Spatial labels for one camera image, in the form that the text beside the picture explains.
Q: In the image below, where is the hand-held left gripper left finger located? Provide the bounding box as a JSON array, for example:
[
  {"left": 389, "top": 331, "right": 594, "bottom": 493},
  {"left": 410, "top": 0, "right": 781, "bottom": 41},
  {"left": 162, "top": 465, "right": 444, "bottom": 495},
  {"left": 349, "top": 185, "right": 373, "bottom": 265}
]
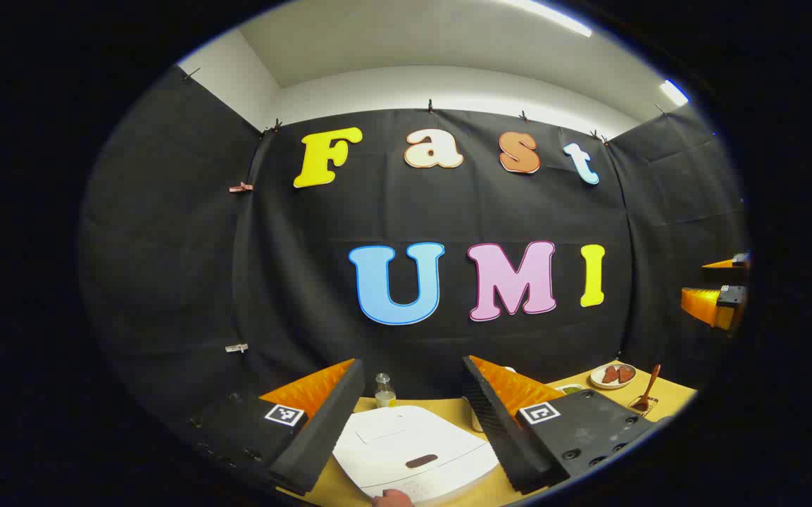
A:
[{"left": 187, "top": 358, "right": 366, "bottom": 496}]

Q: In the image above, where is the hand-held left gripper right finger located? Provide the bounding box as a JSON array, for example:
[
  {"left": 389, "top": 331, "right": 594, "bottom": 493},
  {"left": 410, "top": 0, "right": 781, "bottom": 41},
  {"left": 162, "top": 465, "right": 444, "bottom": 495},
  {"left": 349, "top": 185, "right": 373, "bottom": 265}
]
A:
[{"left": 462, "top": 356, "right": 667, "bottom": 495}]

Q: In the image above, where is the white rice cooker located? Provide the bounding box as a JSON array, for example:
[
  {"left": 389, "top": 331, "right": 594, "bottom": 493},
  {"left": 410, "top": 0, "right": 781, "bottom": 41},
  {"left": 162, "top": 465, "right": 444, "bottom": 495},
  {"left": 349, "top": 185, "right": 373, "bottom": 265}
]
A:
[{"left": 332, "top": 405, "right": 501, "bottom": 506}]

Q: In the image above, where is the brown wooden spoon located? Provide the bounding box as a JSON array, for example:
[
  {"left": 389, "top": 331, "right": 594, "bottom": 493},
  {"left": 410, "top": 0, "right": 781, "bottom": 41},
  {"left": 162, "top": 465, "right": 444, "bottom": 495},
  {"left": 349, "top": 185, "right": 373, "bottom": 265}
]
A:
[{"left": 630, "top": 364, "right": 661, "bottom": 413}]

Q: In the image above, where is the white round plate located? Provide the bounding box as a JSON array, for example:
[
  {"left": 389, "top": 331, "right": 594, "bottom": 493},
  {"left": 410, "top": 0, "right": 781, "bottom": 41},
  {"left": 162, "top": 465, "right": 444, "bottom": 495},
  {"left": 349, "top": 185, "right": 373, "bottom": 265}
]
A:
[{"left": 589, "top": 363, "right": 637, "bottom": 390}]

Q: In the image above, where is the black backdrop cloth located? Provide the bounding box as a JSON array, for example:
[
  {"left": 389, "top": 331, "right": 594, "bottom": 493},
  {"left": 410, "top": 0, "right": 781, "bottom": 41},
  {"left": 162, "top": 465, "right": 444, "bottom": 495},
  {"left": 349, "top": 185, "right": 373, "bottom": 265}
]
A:
[{"left": 78, "top": 67, "right": 751, "bottom": 451}]

